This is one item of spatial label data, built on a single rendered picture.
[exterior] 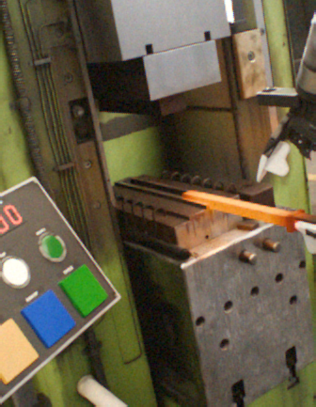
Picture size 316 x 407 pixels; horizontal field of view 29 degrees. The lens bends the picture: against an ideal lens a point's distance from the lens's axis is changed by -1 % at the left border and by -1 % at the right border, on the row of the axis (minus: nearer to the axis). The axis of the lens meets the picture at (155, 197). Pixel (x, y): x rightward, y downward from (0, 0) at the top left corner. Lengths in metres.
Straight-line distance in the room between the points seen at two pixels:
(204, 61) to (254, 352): 0.72
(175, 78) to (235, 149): 0.42
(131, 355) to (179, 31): 0.81
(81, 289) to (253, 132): 0.79
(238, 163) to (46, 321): 0.85
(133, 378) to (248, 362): 0.30
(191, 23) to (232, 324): 0.70
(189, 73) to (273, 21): 0.46
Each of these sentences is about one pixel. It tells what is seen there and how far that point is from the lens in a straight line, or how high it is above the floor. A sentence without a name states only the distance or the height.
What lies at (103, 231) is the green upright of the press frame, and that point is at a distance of 1.44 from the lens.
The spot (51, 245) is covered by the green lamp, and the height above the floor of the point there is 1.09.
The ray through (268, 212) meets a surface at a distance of 1.28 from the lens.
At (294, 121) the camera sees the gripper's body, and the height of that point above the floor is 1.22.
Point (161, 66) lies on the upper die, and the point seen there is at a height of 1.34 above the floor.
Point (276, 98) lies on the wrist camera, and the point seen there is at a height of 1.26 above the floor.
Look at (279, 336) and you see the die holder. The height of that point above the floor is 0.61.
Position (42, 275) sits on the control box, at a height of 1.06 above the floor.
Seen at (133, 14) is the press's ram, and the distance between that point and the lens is 1.28.
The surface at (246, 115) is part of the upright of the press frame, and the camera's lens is 1.66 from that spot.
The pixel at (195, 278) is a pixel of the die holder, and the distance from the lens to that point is 1.36.
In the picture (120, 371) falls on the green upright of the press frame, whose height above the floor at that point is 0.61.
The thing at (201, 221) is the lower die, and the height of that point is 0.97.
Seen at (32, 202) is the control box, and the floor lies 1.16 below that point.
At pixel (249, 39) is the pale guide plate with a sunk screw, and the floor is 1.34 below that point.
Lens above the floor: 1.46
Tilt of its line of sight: 17 degrees down
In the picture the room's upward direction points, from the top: 11 degrees counter-clockwise
